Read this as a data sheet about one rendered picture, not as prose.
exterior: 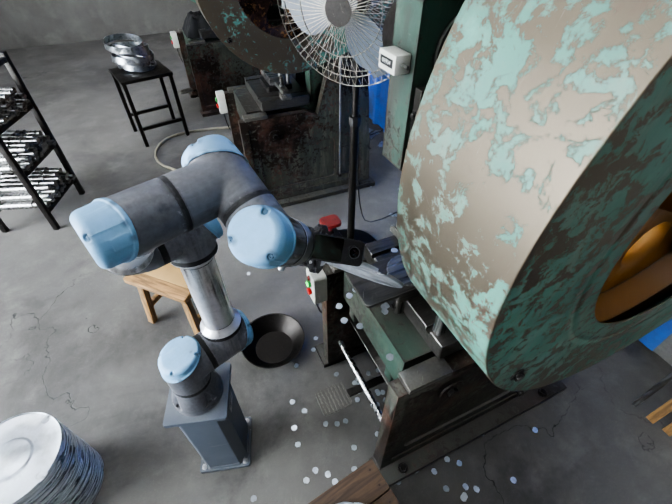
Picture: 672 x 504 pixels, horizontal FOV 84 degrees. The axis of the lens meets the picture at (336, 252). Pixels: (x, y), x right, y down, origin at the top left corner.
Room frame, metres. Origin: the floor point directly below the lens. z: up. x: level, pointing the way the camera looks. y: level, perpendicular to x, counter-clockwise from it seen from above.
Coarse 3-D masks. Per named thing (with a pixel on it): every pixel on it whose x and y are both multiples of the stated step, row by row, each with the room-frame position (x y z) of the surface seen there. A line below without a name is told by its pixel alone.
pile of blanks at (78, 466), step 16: (48, 416) 0.52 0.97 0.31; (64, 432) 0.47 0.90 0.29; (64, 448) 0.43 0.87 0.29; (80, 448) 0.46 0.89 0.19; (64, 464) 0.39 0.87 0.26; (80, 464) 0.41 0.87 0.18; (96, 464) 0.44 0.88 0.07; (48, 480) 0.34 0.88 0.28; (64, 480) 0.35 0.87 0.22; (80, 480) 0.37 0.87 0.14; (96, 480) 0.40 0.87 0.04; (32, 496) 0.30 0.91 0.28; (48, 496) 0.31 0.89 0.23; (64, 496) 0.32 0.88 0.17; (80, 496) 0.34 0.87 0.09
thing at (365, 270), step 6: (330, 264) 0.71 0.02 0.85; (336, 264) 0.67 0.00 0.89; (342, 264) 0.66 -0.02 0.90; (366, 264) 0.53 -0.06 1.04; (348, 270) 0.67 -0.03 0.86; (354, 270) 0.65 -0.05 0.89; (360, 270) 0.63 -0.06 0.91; (366, 270) 0.56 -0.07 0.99; (372, 270) 0.53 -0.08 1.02; (360, 276) 0.68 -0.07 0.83; (366, 276) 0.64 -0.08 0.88; (372, 276) 0.60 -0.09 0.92; (378, 276) 0.56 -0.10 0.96; (384, 276) 0.53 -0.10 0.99; (390, 276) 0.53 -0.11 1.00; (378, 282) 0.65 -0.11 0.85; (384, 282) 0.60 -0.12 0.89; (390, 282) 0.57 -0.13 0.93; (396, 282) 0.54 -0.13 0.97
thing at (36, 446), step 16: (16, 416) 0.52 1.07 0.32; (32, 416) 0.52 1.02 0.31; (0, 432) 0.47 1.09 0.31; (16, 432) 0.47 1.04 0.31; (32, 432) 0.47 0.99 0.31; (48, 432) 0.47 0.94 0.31; (0, 448) 0.42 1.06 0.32; (16, 448) 0.42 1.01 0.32; (32, 448) 0.42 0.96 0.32; (48, 448) 0.42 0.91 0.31; (0, 464) 0.37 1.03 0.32; (16, 464) 0.37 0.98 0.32; (32, 464) 0.37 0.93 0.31; (48, 464) 0.37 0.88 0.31; (0, 480) 0.33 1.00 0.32; (16, 480) 0.33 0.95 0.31; (32, 480) 0.33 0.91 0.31; (0, 496) 0.29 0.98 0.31; (16, 496) 0.29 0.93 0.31
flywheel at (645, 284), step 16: (656, 224) 0.45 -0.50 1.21; (640, 240) 0.49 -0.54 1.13; (656, 240) 0.48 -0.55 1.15; (624, 256) 0.47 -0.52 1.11; (640, 256) 0.47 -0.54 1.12; (656, 256) 0.49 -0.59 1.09; (624, 272) 0.46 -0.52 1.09; (640, 272) 0.48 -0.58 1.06; (656, 272) 0.48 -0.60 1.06; (608, 288) 0.45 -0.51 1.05; (624, 288) 0.45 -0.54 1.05; (640, 288) 0.45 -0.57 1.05; (656, 288) 0.45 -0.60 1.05; (608, 304) 0.42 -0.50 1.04; (624, 304) 0.43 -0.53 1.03; (640, 304) 0.43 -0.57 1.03; (608, 320) 0.40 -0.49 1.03
